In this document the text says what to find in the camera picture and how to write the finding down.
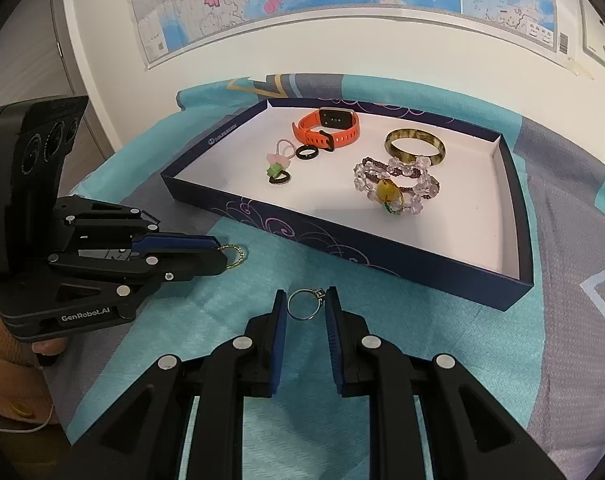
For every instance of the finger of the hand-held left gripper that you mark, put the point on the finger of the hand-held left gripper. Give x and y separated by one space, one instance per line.
182 243
197 264

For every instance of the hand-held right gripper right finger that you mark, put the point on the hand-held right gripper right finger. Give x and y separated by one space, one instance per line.
335 340

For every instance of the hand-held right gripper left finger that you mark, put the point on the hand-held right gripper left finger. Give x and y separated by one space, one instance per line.
278 340

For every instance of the dark blue shallow box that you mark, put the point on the dark blue shallow box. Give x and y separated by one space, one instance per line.
457 220

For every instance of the person's left hand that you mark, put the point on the person's left hand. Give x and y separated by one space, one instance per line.
47 348

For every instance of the grey cabinet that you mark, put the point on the grey cabinet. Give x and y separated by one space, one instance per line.
22 60

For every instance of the orange smart watch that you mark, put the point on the orange smart watch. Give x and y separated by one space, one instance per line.
342 137

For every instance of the gold brown bangle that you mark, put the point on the gold brown bangle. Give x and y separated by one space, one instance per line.
397 152

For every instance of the white wall socket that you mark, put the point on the white wall socket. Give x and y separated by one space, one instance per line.
602 35

